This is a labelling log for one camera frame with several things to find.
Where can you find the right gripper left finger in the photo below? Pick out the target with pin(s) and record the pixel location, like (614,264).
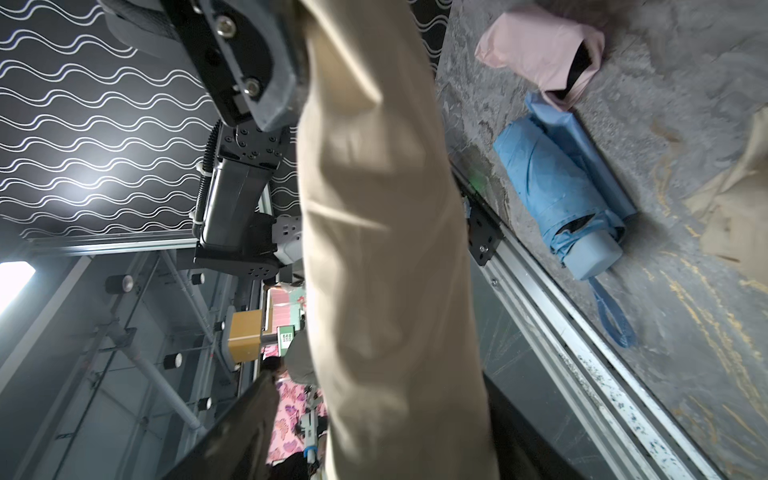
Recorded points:
(238,444)

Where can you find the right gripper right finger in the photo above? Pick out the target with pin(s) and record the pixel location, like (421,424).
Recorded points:
(522,452)

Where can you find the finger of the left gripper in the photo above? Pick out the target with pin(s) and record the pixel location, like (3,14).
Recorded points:
(250,56)

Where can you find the cream sleeved umbrella front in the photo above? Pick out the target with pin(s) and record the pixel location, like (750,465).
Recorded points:
(390,318)

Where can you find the light blue umbrella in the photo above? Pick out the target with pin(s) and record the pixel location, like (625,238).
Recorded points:
(577,203)

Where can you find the pink umbrella sleeve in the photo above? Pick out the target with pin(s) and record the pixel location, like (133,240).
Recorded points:
(558,55)

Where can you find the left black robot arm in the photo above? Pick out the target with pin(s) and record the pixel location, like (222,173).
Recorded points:
(233,233)

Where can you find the aluminium front rail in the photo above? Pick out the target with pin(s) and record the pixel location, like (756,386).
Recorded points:
(632,431)

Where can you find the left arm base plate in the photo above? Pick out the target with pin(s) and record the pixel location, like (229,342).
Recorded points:
(484,225)

